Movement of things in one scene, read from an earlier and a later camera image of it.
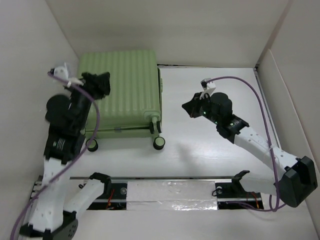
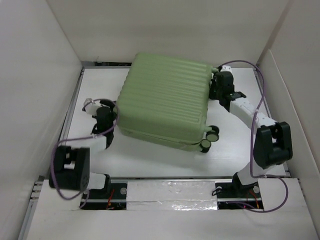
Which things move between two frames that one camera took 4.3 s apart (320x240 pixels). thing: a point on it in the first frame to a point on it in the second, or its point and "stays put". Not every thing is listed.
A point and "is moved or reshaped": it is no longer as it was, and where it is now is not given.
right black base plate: x=233 y=196 stays put
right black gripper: x=191 y=106 to x=212 y=83
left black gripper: x=98 y=83 to x=111 y=105
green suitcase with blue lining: x=132 y=109 is moved or reshaped
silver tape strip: x=171 y=195 stays put
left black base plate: x=117 y=200 stays put
